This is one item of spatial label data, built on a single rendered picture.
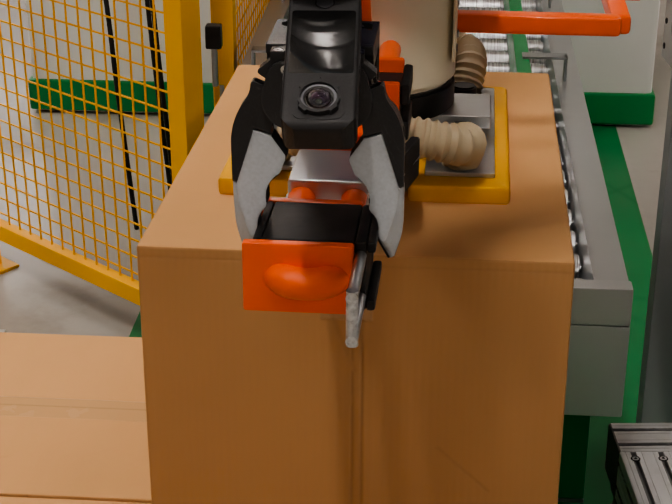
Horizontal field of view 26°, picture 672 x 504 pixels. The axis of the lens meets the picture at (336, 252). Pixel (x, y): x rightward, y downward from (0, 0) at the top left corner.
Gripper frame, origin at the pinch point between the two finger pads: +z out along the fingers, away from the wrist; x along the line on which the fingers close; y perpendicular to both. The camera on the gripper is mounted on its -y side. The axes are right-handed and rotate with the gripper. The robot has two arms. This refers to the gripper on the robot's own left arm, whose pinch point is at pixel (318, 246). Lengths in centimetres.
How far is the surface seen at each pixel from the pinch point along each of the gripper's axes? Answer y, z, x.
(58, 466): 56, 57, 38
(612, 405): 97, 69, -33
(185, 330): 29.5, 22.9, 15.8
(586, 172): 145, 51, -30
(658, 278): 154, 75, -46
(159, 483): 29, 40, 19
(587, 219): 125, 51, -29
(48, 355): 83, 56, 47
